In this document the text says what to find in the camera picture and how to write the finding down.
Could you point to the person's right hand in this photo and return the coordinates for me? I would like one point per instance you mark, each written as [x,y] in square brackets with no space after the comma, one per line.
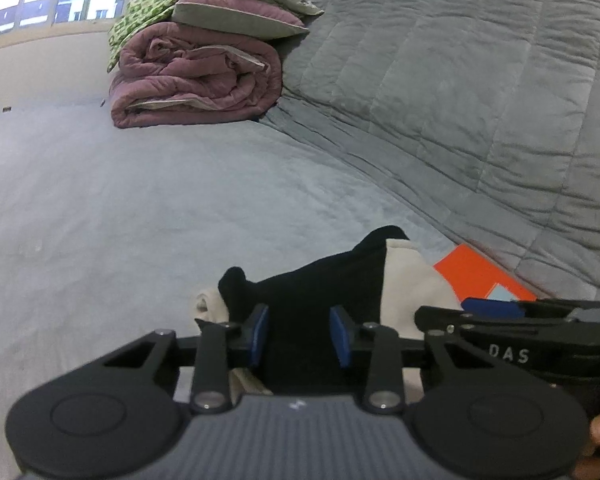
[588,465]

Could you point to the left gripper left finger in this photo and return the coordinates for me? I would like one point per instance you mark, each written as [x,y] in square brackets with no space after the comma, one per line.
[121,412]

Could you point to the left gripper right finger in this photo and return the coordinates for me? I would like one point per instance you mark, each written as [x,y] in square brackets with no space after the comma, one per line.
[472,414]

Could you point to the light blue patterned book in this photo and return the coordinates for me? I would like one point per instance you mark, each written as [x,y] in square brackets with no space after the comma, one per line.
[500,293]

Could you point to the red patterned box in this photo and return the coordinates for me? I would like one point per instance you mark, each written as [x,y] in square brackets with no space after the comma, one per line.
[472,276]

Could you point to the pink beige pillow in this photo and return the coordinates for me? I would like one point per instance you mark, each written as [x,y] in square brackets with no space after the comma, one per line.
[261,19]

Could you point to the grey padded headboard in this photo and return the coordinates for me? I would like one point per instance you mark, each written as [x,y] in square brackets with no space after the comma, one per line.
[482,115]

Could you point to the pink rolled quilt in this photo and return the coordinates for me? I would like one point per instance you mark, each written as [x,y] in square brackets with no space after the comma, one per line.
[172,74]

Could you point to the grey bed sheet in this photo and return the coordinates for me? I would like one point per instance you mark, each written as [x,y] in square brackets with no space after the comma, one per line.
[107,234]

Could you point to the beige bear raglan shirt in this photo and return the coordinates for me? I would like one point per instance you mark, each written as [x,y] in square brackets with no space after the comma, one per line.
[383,279]

